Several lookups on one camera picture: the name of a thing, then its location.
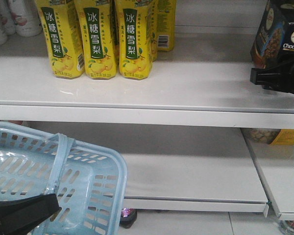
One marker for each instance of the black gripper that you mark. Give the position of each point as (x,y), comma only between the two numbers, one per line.
(279,77)

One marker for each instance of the middle yellow pear drink bottle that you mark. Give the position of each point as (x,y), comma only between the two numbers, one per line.
(97,37)

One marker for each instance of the white peach drink bottles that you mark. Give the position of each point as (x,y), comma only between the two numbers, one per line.
(18,17)

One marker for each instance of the yellow pear drink bottle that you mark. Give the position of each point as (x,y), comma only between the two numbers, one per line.
(63,38)
(134,19)
(97,37)
(163,26)

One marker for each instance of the clear water bottle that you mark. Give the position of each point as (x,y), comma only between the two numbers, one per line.
(286,227)

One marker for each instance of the light blue plastic basket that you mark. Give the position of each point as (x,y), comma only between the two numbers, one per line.
(88,180)

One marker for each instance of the white store shelving unit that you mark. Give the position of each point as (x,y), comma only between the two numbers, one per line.
(190,169)

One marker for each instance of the rear yellow pear drink bottle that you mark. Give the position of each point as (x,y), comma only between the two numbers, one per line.
(163,26)

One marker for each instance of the left yellow pear drink bottle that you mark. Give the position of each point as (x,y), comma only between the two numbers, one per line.
(63,38)

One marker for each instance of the clear cookie tub yellow label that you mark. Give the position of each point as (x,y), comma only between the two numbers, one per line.
(270,136)

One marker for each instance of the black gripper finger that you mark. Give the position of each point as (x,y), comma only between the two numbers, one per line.
(19,217)

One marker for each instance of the right yellow pear drink bottle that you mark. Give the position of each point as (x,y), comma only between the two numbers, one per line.
(134,19)

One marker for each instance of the dark blue cookie box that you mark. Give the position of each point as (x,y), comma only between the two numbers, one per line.
(274,40)

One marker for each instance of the red label cola bottle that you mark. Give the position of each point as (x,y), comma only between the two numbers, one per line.
(128,217)

